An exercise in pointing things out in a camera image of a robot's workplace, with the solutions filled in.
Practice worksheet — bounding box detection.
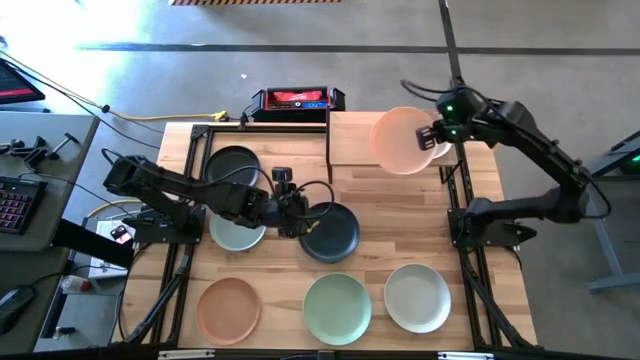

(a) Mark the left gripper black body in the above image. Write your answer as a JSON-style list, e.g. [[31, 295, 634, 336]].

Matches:
[[268, 192, 311, 239]]

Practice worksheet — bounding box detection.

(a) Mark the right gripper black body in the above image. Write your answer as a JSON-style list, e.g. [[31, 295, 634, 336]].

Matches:
[[433, 117, 474, 149]]

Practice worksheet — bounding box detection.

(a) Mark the peach plate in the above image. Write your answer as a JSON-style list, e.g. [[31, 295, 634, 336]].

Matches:
[[369, 106, 441, 176]]

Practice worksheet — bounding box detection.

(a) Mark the dark teal plate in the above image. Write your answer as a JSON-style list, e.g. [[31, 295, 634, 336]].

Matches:
[[298, 201, 361, 265]]

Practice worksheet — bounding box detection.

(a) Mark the pale sage green plate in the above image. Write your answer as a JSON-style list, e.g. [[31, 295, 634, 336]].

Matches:
[[208, 212, 268, 253]]

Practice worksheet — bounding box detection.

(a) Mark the terracotta plate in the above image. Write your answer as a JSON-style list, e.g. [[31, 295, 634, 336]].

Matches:
[[195, 277, 263, 347]]

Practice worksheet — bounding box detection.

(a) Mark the pale pink plate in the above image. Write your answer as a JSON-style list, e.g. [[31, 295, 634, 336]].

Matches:
[[422, 108, 454, 160]]

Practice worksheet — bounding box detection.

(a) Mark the black plate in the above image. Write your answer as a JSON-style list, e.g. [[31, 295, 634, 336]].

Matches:
[[203, 144, 262, 189]]

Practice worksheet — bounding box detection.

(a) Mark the mint green plate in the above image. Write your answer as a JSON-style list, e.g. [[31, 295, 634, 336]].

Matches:
[[302, 272, 373, 347]]

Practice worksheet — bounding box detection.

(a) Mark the red and black toolbox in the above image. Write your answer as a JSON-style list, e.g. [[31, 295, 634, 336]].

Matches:
[[250, 86, 347, 124]]

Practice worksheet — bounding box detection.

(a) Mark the light grey plate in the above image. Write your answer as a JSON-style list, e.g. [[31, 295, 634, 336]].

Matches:
[[383, 262, 453, 335]]

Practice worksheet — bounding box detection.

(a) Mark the white power box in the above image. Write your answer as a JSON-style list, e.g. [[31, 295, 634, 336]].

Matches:
[[87, 219, 142, 281]]

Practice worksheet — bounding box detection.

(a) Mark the grey metal stand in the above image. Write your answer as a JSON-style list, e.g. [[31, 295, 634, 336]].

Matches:
[[587, 130, 640, 294]]

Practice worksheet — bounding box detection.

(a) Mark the white bottle red cap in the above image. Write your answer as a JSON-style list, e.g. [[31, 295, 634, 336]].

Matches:
[[59, 274, 94, 295]]

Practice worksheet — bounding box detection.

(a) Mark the grey desk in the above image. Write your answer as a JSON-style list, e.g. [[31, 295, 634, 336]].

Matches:
[[0, 110, 101, 254]]

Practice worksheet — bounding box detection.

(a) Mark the black desk clamp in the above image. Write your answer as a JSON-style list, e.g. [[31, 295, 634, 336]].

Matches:
[[0, 130, 81, 170]]

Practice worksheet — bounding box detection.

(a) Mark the black keyboard red backlight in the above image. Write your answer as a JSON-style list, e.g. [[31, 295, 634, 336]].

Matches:
[[0, 175, 49, 236]]

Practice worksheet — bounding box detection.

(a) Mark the black computer mouse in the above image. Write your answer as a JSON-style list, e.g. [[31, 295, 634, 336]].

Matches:
[[0, 284, 36, 334]]

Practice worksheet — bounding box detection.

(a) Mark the black monitor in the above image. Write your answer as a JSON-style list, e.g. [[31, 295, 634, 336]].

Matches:
[[0, 57, 47, 106]]

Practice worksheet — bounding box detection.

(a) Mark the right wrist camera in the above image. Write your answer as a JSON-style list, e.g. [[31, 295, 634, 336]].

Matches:
[[435, 88, 481, 121]]

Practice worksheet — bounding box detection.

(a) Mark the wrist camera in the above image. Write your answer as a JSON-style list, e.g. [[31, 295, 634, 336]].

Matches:
[[435, 88, 481, 121], [271, 167, 294, 195]]

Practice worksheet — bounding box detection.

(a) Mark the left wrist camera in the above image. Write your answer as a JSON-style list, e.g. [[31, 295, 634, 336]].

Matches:
[[271, 167, 294, 195]]

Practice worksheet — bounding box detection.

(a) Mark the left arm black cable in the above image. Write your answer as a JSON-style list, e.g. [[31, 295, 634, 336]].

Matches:
[[199, 164, 336, 221]]

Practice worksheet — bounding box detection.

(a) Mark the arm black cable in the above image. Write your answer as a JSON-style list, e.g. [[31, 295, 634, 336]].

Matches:
[[199, 164, 336, 221], [399, 78, 461, 104]]

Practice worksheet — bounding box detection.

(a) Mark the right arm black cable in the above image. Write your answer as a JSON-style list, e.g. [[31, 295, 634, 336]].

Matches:
[[399, 78, 461, 104]]

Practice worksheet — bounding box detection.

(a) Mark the black aluminium table frame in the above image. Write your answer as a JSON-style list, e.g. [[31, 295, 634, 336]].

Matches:
[[112, 122, 539, 360]]

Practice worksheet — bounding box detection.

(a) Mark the yellow power cable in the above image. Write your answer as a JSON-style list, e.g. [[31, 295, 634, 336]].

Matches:
[[104, 108, 230, 124]]

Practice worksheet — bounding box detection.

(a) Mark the thin black floor cable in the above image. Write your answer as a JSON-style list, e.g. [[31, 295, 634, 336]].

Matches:
[[0, 49, 162, 150]]

